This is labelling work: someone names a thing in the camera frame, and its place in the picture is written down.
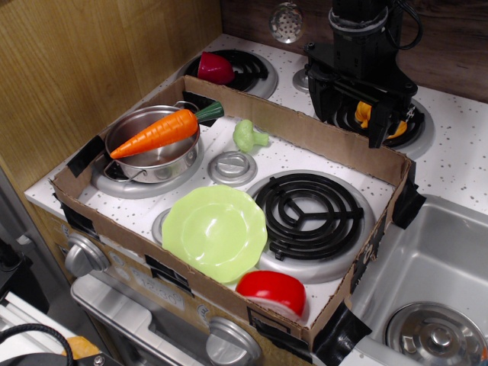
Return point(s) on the silver rear stove knob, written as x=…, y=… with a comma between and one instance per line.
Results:
x=300, y=81

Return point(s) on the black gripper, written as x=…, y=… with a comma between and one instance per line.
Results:
x=329, y=85

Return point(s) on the black burner coil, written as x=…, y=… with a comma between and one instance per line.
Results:
x=248, y=69
x=309, y=216
x=345, y=118

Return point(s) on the small steel pot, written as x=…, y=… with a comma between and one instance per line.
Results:
x=157, y=165

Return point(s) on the silver centre stove knob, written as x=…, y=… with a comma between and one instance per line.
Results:
x=233, y=168

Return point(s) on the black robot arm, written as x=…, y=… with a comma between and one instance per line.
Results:
x=361, y=63

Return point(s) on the black front right burner coil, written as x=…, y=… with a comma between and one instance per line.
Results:
x=309, y=216

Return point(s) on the silver oven door handle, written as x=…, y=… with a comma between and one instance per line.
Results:
x=143, y=332

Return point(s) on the silver oven knob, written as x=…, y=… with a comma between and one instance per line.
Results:
x=229, y=344
x=84, y=256

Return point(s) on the brown cardboard fence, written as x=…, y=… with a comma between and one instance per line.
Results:
x=124, y=220

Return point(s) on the yellow toy squash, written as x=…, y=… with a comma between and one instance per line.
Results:
x=363, y=116

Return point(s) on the silver sink drain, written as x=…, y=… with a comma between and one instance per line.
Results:
x=434, y=334

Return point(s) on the green toy broccoli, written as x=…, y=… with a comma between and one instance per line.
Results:
x=246, y=138

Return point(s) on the silver left oven knob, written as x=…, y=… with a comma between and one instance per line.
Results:
x=84, y=256

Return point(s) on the silver stove knob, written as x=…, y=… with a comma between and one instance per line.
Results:
x=300, y=81
x=233, y=168

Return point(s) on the steel toy sink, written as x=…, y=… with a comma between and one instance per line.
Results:
x=441, y=257

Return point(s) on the dark red toy cup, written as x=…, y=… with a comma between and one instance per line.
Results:
x=216, y=69

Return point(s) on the orange toy carrot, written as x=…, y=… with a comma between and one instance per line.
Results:
x=173, y=128

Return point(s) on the black rear right burner coil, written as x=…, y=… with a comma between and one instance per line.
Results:
x=345, y=118

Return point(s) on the silver right oven knob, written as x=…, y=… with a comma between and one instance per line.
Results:
x=229, y=344

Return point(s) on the red toy cheese wedge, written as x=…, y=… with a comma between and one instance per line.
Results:
x=275, y=291

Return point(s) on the hanging silver strainer spoon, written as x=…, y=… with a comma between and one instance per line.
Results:
x=286, y=22

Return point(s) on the light green plastic plate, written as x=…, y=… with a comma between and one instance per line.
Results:
x=220, y=231

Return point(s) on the black rear left burner coil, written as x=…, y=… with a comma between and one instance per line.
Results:
x=248, y=69

